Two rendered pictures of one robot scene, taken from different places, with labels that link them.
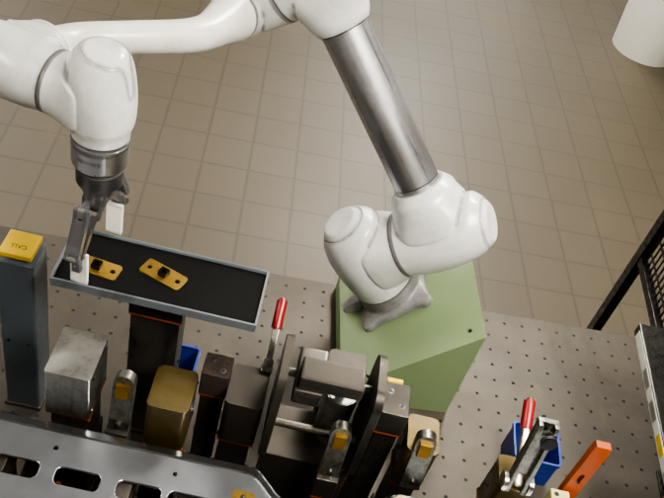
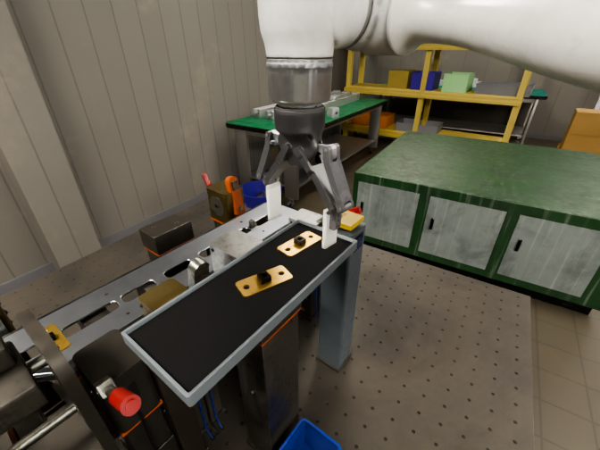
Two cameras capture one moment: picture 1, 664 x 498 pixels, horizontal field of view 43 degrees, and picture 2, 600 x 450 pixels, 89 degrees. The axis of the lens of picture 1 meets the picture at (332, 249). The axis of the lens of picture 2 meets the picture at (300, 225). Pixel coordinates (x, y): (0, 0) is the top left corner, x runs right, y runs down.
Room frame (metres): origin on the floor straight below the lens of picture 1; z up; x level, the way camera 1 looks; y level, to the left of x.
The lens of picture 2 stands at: (1.32, 0.04, 1.47)
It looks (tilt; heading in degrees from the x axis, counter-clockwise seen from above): 30 degrees down; 132
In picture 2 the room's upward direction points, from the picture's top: straight up
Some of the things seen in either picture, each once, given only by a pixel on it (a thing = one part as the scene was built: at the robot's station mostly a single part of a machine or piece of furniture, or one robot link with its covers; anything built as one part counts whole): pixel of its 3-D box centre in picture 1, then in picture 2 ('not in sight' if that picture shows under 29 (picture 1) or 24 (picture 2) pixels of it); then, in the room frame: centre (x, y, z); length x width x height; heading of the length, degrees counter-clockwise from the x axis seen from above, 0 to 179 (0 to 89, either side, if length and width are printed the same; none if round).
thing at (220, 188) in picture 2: not in sight; (228, 231); (0.46, 0.59, 0.88); 0.14 x 0.09 x 0.36; 5
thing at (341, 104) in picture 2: not in sight; (320, 136); (-1.18, 3.22, 0.47); 2.47 x 0.93 x 0.94; 100
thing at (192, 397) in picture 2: (163, 278); (262, 282); (1.03, 0.28, 1.16); 0.37 x 0.14 x 0.02; 95
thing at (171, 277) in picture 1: (163, 273); (263, 278); (1.03, 0.28, 1.17); 0.08 x 0.04 x 0.01; 75
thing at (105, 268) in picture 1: (97, 265); (299, 241); (1.00, 0.39, 1.17); 0.08 x 0.04 x 0.01; 87
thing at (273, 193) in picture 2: (79, 267); (274, 201); (0.93, 0.40, 1.22); 0.03 x 0.01 x 0.07; 87
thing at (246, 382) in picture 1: (235, 439); (145, 430); (0.92, 0.07, 0.89); 0.12 x 0.07 x 0.38; 5
